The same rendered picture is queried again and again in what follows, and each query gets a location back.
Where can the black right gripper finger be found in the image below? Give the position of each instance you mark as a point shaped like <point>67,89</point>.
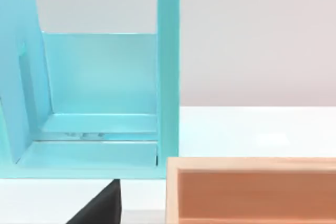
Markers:
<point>105,205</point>

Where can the light blue rack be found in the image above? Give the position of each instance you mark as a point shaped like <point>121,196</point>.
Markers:
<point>105,82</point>

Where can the shallow salmon-coloured box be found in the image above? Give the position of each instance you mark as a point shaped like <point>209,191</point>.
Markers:
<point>252,195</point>

